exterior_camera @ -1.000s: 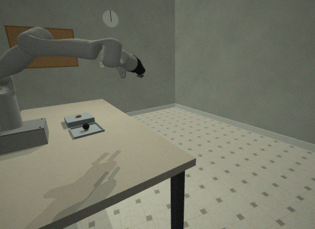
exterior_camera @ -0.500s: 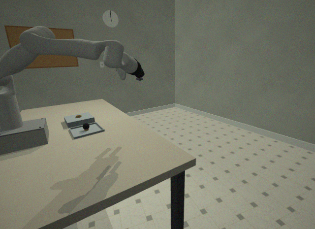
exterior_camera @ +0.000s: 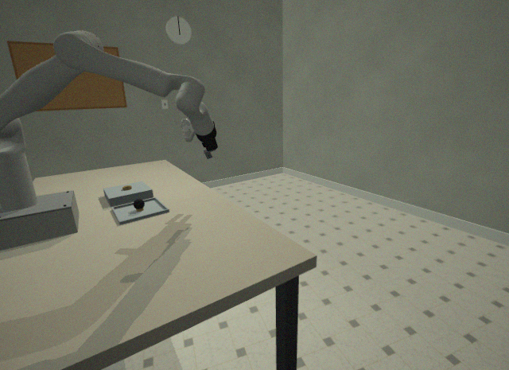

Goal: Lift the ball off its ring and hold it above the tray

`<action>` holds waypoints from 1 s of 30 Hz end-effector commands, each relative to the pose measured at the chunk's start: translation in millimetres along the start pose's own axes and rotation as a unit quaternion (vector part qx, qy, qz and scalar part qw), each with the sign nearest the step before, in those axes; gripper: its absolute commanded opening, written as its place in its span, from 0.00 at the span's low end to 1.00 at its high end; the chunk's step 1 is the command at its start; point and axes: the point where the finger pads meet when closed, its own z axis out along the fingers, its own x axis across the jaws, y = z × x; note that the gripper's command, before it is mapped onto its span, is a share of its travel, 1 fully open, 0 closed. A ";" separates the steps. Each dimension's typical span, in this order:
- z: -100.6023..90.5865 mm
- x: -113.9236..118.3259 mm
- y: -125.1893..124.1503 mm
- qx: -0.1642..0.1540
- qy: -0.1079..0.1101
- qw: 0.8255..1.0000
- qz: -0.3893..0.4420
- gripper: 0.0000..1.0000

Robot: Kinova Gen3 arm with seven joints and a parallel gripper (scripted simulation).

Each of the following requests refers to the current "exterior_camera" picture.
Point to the black ball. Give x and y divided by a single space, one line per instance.
139 203

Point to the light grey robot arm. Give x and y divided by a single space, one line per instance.
42 83

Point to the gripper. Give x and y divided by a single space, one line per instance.
206 134

